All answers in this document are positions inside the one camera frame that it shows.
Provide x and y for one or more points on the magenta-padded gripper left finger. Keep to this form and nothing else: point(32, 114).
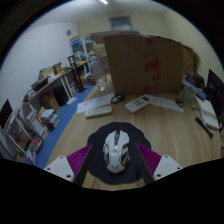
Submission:
point(59, 167)

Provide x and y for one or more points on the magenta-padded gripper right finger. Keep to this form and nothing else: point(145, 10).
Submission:
point(167, 166)

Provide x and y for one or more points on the white and grey computer mouse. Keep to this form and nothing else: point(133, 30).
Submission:
point(116, 155)

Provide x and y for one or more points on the dark round mouse pad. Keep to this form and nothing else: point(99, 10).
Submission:
point(96, 143)

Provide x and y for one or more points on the black marker pen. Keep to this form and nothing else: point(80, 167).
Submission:
point(204, 127)

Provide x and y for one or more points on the cluttered shelf unit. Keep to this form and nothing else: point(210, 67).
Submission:
point(36, 113)

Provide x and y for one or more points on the white paper sheet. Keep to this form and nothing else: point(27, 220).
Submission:
point(93, 102)
point(168, 103)

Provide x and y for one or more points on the small dark clip bundle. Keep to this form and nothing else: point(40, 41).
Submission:
point(180, 102)

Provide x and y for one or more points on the white book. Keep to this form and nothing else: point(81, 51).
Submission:
point(209, 115)

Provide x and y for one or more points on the white remote control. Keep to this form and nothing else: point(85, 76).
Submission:
point(137, 104)

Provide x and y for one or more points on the clear round plastic container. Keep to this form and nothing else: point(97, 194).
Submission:
point(188, 94)

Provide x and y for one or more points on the long blue box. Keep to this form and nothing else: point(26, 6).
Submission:
point(200, 94)

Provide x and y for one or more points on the black monitor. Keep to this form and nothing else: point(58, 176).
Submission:
point(216, 95)

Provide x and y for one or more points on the dark bag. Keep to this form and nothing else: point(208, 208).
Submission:
point(195, 79)

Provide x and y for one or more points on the clear glass jar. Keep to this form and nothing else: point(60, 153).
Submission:
point(99, 71)

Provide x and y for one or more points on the large brown cardboard box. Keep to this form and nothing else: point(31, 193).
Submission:
point(130, 63)

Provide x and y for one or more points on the small brown cardboard box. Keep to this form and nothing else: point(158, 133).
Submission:
point(189, 58)

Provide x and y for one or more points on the white and blue cabinet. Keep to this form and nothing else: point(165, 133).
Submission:
point(81, 46)

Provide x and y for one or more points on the ceiling light tube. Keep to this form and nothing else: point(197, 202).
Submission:
point(103, 1)

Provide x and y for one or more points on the round wall clock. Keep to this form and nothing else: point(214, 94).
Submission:
point(69, 32)

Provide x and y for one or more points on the small wall window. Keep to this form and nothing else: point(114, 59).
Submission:
point(121, 23)

